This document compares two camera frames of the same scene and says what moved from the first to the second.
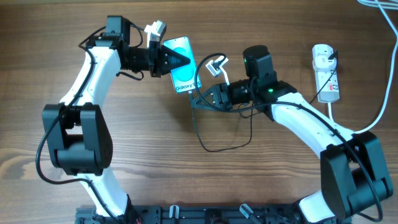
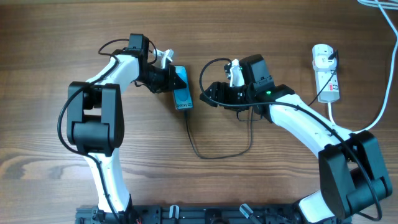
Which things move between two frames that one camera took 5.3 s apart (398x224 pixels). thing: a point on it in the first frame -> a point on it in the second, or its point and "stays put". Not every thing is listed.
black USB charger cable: (337, 129) -> (333, 58)
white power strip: (327, 81) stays put
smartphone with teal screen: (185, 78) -> (183, 98)
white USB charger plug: (323, 61) stays put
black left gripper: (163, 52) -> (170, 76)
